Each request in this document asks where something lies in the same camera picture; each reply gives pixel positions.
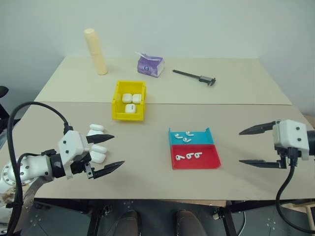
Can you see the blue plastic tray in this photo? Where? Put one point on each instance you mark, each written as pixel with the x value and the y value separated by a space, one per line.
pixel 201 138

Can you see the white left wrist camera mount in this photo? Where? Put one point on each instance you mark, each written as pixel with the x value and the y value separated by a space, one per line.
pixel 71 145

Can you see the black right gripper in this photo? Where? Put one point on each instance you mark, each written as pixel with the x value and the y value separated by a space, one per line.
pixel 283 151

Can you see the red plastic tray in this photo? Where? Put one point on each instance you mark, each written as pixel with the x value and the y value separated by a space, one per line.
pixel 209 157

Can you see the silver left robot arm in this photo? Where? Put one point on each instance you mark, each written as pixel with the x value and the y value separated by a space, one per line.
pixel 32 167

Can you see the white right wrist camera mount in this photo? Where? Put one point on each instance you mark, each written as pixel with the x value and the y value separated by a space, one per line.
pixel 290 135

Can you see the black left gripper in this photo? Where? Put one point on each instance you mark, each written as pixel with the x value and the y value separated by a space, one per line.
pixel 77 168

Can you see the beige cylinder roll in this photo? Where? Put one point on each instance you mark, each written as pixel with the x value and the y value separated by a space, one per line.
pixel 96 54

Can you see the black digital caliper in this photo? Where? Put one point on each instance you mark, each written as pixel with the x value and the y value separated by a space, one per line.
pixel 205 79

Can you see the light wooden frame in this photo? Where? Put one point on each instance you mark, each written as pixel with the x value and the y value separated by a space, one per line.
pixel 308 210

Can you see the dark brown rounded shape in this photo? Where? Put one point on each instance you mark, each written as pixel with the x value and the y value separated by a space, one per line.
pixel 129 222
pixel 189 222

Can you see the yellow plastic bin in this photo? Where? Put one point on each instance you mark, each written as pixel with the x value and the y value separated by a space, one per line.
pixel 128 117

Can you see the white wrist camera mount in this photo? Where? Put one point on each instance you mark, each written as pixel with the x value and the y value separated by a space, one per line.
pixel 71 145
pixel 290 135

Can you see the purple tissue pack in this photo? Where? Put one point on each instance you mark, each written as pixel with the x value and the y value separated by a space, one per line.
pixel 147 67

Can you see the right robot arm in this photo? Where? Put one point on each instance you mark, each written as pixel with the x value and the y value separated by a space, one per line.
pixel 312 142

